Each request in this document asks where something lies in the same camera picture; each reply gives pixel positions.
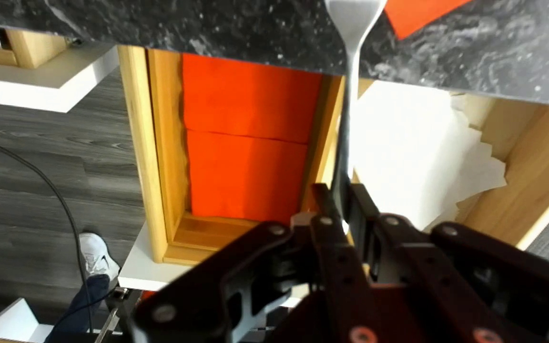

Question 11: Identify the white paper towel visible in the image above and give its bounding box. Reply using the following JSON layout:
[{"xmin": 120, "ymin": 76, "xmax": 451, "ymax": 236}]
[{"xmin": 352, "ymin": 80, "xmax": 508, "ymax": 232}]

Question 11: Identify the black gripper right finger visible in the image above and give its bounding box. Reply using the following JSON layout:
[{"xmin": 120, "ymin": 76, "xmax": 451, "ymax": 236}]
[{"xmin": 348, "ymin": 181, "xmax": 549, "ymax": 343}]

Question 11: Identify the square orange paper napkin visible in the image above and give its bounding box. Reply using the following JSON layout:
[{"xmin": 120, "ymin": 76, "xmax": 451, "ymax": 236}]
[{"xmin": 385, "ymin": 0, "xmax": 472, "ymax": 42}]

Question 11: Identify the large wooden drawer white front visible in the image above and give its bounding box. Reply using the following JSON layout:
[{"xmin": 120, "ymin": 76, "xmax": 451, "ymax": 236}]
[{"xmin": 116, "ymin": 44, "xmax": 549, "ymax": 293}]

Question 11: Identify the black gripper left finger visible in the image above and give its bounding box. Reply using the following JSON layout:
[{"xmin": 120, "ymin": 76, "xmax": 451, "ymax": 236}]
[{"xmin": 129, "ymin": 181, "xmax": 377, "ymax": 343}]

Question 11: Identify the white sneaker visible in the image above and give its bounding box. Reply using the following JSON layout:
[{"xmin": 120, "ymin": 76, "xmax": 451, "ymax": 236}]
[{"xmin": 76, "ymin": 231, "xmax": 121, "ymax": 282}]

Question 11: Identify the wooden organizer box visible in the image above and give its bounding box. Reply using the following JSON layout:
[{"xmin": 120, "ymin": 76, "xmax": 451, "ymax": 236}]
[{"xmin": 146, "ymin": 48, "xmax": 346, "ymax": 265}]

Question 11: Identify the blue jeans leg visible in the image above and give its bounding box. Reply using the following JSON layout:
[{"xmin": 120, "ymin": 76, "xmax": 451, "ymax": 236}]
[{"xmin": 43, "ymin": 272, "xmax": 114, "ymax": 343}]

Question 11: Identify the thin black floor cable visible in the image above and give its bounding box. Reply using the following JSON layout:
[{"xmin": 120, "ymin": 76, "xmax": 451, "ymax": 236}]
[{"xmin": 0, "ymin": 130, "xmax": 91, "ymax": 282}]

